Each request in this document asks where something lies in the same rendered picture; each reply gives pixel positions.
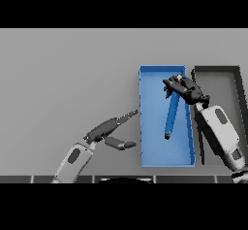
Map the dark grey bin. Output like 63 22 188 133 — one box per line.
191 65 248 166

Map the blue pipe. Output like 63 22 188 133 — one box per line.
164 90 181 141

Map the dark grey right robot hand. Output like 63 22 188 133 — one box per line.
162 74 211 110

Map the blue bin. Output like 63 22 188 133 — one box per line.
139 64 197 168

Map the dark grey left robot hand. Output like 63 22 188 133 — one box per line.
82 109 140 151

